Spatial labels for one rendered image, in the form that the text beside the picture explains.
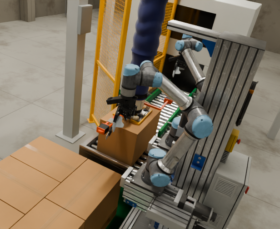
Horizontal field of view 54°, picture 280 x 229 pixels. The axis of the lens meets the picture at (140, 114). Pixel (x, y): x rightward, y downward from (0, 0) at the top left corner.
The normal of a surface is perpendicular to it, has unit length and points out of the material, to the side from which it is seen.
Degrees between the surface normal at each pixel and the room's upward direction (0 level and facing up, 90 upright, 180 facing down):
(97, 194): 0
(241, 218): 0
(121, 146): 90
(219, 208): 90
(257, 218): 0
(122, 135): 90
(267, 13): 90
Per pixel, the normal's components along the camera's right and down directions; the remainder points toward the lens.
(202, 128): 0.16, 0.41
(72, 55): -0.43, 0.39
